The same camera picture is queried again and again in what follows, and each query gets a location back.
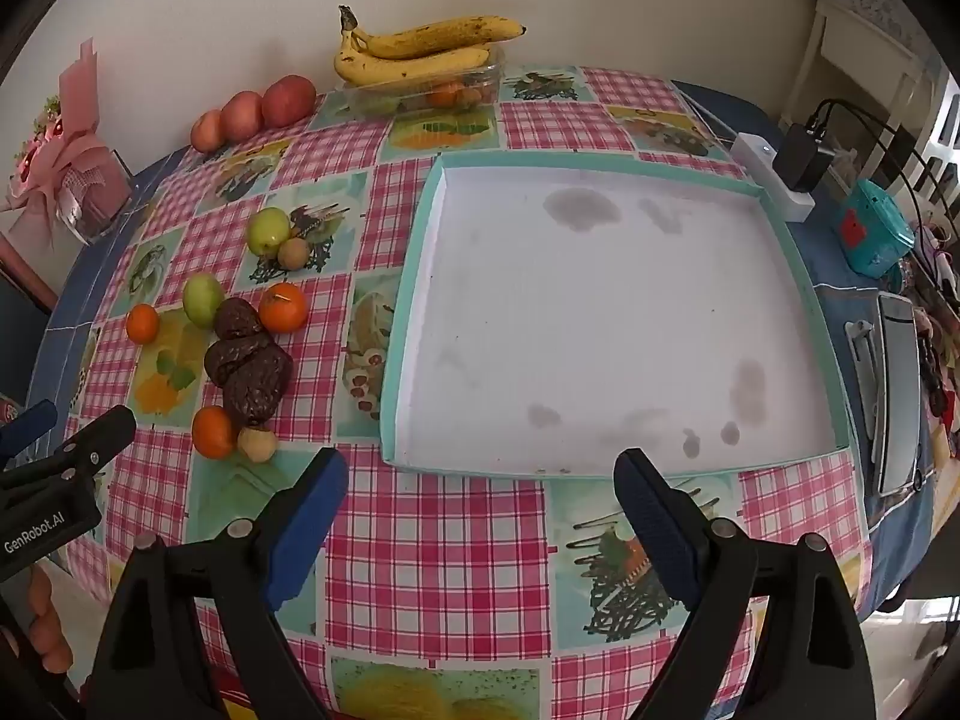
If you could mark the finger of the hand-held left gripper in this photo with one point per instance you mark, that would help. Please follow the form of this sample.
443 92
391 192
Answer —
105 431
30 420

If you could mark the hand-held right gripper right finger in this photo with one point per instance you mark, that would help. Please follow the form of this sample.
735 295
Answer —
660 525

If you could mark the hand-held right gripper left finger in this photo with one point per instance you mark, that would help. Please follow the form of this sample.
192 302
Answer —
307 525

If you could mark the round brown fruit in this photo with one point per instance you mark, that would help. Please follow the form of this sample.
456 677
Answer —
257 444

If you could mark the dark brown date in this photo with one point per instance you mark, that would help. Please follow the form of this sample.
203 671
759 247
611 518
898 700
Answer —
260 391
238 360
237 319

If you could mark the green apple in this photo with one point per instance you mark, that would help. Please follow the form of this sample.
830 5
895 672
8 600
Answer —
202 300
268 231

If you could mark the orange with stem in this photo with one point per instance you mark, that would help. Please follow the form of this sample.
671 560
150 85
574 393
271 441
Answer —
283 307

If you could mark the white tray with teal rim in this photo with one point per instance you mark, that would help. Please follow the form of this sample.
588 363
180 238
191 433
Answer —
600 315

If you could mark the person's left hand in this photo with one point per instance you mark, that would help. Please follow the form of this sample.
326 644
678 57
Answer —
49 630

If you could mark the pink checkered fruit-print tablecloth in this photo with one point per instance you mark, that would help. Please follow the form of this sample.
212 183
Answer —
450 540

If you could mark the silver tablet stand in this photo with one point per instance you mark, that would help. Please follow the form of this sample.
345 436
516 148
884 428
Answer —
862 375

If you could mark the pink flower bouquet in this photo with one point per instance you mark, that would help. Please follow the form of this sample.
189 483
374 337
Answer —
75 157

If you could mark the tablet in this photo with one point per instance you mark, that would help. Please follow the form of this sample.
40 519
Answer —
898 397

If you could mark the red apple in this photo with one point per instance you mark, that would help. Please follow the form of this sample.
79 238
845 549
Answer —
289 100
241 115
205 132

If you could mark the teal plastic box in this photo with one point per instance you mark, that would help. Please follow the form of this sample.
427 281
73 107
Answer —
874 229

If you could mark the white power strip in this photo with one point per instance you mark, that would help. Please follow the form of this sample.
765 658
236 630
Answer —
765 174

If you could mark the small tangerine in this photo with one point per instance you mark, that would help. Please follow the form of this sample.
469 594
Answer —
442 97

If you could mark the clear plastic fruit container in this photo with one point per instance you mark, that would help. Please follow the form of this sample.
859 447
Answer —
450 92

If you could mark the spotted yellow banana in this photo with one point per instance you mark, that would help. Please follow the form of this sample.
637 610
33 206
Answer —
442 34
405 67

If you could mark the white chair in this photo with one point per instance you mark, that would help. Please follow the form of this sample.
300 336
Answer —
862 52

